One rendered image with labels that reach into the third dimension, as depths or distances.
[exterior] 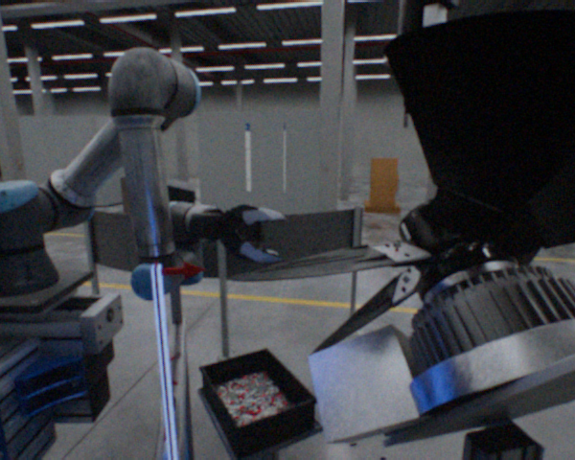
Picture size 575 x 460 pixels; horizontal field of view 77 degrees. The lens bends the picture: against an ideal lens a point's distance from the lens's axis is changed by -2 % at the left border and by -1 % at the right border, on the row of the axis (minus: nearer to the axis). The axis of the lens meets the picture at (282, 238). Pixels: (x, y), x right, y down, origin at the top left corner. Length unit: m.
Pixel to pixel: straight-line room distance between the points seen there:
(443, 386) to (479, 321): 0.09
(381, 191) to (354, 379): 8.05
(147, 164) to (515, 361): 0.63
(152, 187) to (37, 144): 10.54
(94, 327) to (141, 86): 0.51
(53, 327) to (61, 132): 9.90
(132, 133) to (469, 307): 0.61
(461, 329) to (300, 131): 6.15
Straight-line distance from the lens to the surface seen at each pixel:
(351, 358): 0.59
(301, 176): 6.52
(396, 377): 0.57
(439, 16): 0.56
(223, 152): 6.88
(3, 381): 0.90
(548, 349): 0.45
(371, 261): 0.52
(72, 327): 0.92
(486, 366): 0.45
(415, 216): 0.61
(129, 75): 0.75
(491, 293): 0.49
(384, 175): 8.53
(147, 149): 0.73
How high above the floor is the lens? 1.33
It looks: 13 degrees down
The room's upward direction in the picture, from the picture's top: straight up
